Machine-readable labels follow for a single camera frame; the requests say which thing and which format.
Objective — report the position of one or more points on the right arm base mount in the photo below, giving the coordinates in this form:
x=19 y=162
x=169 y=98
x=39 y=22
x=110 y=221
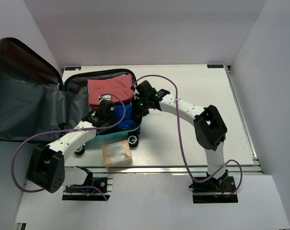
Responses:
x=208 y=193

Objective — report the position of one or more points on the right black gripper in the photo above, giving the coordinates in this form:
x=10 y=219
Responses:
x=136 y=111

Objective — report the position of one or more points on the dark blue cloth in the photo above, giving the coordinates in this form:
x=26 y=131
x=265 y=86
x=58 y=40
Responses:
x=128 y=121

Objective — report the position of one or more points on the red cloth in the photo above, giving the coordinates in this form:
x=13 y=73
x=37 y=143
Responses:
x=93 y=107

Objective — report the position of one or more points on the teal open suitcase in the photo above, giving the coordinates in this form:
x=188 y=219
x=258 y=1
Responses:
x=35 y=100

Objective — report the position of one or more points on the salmon pink cloth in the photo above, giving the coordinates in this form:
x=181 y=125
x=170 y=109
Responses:
x=120 y=86

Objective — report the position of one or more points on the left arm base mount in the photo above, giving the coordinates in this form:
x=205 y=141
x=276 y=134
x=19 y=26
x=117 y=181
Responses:
x=85 y=188

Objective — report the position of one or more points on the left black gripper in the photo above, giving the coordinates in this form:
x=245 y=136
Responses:
x=114 y=119

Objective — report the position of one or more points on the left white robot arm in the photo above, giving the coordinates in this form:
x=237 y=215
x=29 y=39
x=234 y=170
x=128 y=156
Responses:
x=47 y=165

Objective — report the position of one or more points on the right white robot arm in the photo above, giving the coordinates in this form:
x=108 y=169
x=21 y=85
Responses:
x=210 y=129

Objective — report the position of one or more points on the tan cardboard box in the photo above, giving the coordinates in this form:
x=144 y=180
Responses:
x=116 y=154

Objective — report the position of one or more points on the right blue table label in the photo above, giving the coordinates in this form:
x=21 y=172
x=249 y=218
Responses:
x=215 y=66

